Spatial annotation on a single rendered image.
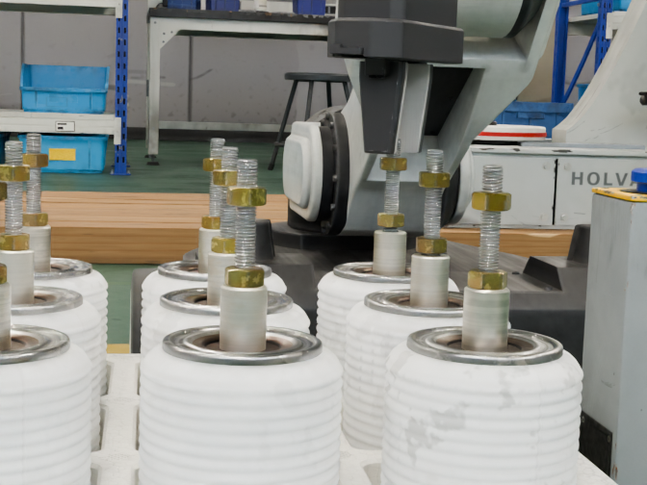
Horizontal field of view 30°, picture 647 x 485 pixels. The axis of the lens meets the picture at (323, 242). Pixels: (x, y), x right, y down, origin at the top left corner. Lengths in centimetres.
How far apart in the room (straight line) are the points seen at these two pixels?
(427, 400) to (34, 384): 18
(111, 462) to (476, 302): 21
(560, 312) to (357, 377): 51
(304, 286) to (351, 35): 41
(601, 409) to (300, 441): 33
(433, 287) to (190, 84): 835
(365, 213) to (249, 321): 80
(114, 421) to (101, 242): 189
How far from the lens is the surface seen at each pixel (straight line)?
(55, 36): 902
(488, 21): 112
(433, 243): 69
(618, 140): 305
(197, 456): 54
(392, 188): 81
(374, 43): 76
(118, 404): 75
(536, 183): 281
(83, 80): 578
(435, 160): 70
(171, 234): 259
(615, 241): 80
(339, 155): 134
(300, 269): 114
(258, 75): 905
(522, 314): 116
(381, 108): 79
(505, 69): 118
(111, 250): 259
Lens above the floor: 37
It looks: 7 degrees down
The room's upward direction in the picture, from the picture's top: 2 degrees clockwise
